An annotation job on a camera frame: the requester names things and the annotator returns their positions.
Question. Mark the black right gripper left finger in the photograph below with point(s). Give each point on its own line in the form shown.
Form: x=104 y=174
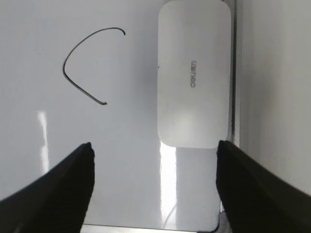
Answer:
x=57 y=202

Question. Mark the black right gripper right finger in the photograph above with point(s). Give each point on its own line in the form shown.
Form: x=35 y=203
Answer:
x=255 y=200

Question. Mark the white rectangular eraser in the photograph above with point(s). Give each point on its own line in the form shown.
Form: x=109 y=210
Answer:
x=193 y=76

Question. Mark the grey-framed whiteboard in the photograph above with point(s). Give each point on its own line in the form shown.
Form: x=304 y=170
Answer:
x=77 y=71

